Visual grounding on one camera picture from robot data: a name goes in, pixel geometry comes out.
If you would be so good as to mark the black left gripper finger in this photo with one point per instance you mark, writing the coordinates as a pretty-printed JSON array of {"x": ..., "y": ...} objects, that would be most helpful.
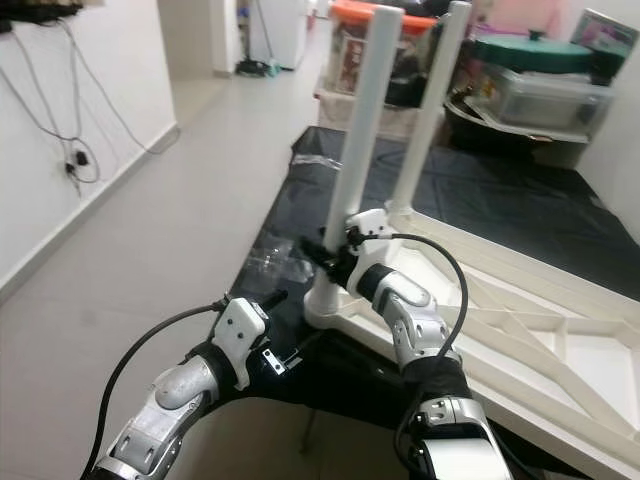
[
  {"x": 272, "y": 298},
  {"x": 290, "y": 355}
]

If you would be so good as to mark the beige patterned ledge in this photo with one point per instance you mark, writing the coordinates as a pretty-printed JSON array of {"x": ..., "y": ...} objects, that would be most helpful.
[{"x": 335, "y": 115}]

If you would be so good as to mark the white appliance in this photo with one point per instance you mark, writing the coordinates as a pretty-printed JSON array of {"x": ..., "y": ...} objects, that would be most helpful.
[{"x": 278, "y": 30}]

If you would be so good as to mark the clear tape patch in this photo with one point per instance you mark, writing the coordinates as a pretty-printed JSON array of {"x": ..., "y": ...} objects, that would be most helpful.
[{"x": 275, "y": 258}]

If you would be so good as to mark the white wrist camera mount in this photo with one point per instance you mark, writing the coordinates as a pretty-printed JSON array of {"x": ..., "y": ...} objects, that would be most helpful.
[
  {"x": 370, "y": 238},
  {"x": 240, "y": 335}
]

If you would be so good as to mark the white plastic table top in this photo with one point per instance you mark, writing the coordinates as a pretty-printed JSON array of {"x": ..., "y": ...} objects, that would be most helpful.
[{"x": 540, "y": 330}]

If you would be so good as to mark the dark printed toy box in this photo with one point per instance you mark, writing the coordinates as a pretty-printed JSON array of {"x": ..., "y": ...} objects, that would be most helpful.
[{"x": 608, "y": 40}]

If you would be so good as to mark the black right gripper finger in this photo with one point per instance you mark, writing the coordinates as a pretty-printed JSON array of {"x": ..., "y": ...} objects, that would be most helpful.
[{"x": 320, "y": 255}]

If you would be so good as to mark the clear plastic storage box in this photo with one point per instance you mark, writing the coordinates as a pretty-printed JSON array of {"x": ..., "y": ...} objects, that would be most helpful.
[{"x": 550, "y": 100}]

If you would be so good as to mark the green round lid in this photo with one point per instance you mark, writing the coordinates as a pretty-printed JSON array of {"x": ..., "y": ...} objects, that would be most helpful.
[{"x": 530, "y": 52}]

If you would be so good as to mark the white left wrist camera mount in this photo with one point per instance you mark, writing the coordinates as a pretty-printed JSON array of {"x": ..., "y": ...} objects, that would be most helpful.
[{"x": 240, "y": 335}]

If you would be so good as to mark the black floor cleaning device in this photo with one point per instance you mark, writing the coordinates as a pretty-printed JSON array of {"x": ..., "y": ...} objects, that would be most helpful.
[{"x": 258, "y": 67}]

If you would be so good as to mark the black power adapter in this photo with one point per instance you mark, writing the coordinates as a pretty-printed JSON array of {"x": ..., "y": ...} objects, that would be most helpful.
[{"x": 79, "y": 158}]

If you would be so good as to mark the black plastic bag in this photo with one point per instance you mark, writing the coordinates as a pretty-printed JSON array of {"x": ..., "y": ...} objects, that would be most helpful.
[{"x": 415, "y": 80}]

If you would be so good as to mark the pink plastic box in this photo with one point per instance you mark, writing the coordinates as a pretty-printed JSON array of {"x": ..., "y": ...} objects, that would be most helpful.
[{"x": 525, "y": 12}]

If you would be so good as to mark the black tablecloth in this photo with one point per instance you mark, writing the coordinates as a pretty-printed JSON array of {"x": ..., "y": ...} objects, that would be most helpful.
[{"x": 510, "y": 190}]

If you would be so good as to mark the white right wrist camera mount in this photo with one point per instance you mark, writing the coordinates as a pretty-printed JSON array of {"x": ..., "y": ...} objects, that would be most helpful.
[{"x": 370, "y": 238}]

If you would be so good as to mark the black wall shelf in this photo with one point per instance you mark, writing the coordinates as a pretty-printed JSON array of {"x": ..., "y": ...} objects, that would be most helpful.
[{"x": 40, "y": 8}]

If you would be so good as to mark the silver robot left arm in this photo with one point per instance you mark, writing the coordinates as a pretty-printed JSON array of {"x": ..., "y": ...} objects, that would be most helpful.
[{"x": 170, "y": 410}]

